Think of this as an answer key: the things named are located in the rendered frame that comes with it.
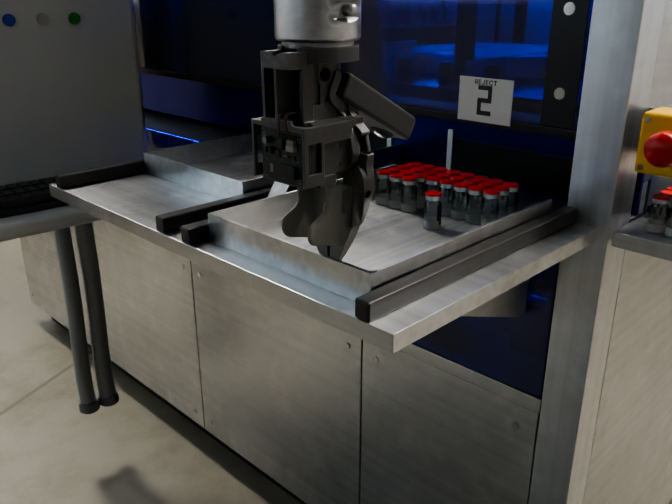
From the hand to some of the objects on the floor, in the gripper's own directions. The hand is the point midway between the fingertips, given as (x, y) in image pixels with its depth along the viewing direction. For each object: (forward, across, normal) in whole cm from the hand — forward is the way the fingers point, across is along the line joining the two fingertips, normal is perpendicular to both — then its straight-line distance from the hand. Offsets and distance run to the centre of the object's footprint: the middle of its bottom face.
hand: (335, 252), depth 67 cm
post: (+92, +9, +39) cm, 100 cm away
